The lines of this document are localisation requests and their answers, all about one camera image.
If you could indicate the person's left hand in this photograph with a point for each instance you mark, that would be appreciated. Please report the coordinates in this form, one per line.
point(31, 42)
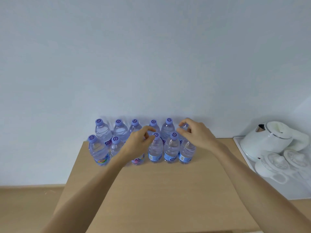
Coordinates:
point(136, 145)

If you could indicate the person's right hand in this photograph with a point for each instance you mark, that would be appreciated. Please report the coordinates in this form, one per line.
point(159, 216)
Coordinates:
point(200, 135)

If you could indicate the row of water bottles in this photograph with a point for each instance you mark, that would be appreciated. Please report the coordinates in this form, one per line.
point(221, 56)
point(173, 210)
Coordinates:
point(97, 150)

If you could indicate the person's right forearm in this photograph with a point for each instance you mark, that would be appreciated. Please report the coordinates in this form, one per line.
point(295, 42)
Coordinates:
point(262, 191)

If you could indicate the person's left forearm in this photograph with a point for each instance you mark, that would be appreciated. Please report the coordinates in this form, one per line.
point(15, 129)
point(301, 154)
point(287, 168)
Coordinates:
point(82, 198)

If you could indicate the wooden table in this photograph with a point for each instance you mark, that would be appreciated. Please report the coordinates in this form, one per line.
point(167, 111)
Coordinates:
point(170, 196)

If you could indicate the white electric kettle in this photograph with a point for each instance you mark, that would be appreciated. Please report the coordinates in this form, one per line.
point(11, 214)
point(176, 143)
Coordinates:
point(264, 143)

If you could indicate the white cup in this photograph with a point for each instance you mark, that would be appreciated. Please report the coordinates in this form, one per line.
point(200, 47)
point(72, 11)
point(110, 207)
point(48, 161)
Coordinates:
point(269, 165)
point(296, 158)

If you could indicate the white tray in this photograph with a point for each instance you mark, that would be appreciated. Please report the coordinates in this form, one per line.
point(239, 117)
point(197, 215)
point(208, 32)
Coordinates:
point(298, 189)

